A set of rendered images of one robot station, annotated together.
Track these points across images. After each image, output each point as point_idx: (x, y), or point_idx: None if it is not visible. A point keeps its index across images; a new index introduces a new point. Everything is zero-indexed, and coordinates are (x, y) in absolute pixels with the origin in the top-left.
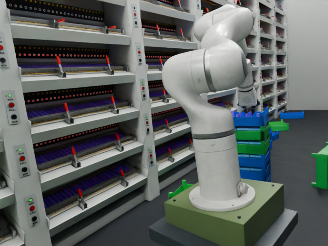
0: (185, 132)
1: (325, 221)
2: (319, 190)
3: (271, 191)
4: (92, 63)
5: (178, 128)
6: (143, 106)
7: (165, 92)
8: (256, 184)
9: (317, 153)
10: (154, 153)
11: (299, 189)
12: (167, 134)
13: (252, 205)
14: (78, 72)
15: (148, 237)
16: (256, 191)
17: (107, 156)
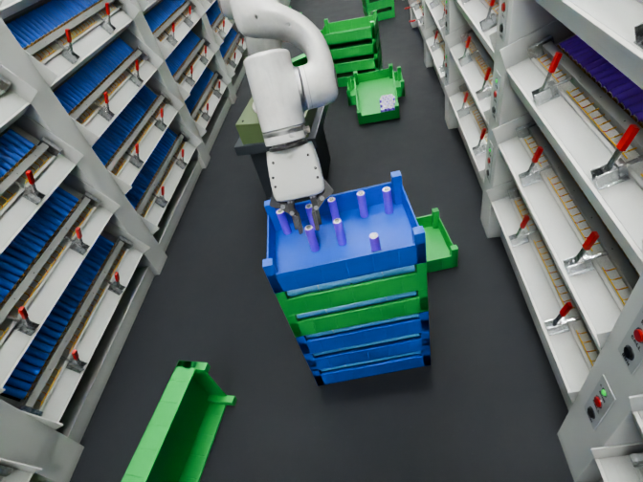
0: (549, 251)
1: (229, 293)
2: (225, 384)
3: (243, 116)
4: None
5: (551, 216)
6: (498, 51)
7: None
8: (254, 119)
9: (193, 369)
10: (494, 167)
11: (259, 374)
12: (517, 175)
13: (253, 102)
14: None
15: (405, 180)
16: (254, 113)
17: (471, 85)
